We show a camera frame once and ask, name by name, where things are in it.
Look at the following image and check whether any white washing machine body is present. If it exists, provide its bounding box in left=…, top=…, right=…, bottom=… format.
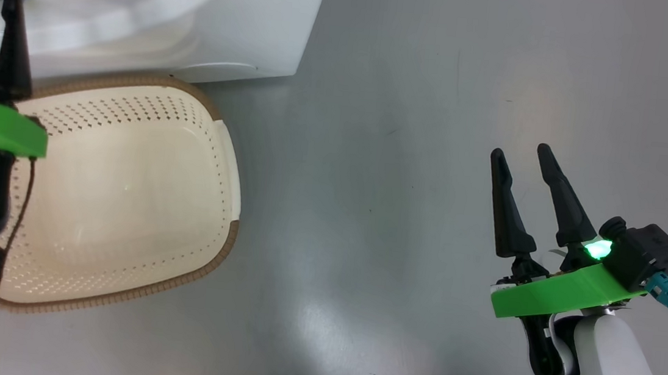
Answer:
left=0, top=0, right=331, bottom=110

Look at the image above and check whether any thin brown left arm cable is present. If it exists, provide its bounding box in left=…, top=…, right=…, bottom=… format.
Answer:
left=2, top=155, right=38, bottom=257

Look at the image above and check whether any cream plastic laundry basket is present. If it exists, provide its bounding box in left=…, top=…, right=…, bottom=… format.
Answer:
left=0, top=59, right=254, bottom=332

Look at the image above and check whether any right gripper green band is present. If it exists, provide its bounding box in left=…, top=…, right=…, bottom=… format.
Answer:
left=469, top=138, right=659, bottom=375

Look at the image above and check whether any round white filter cover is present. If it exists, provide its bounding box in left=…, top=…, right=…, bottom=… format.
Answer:
left=176, top=57, right=259, bottom=83

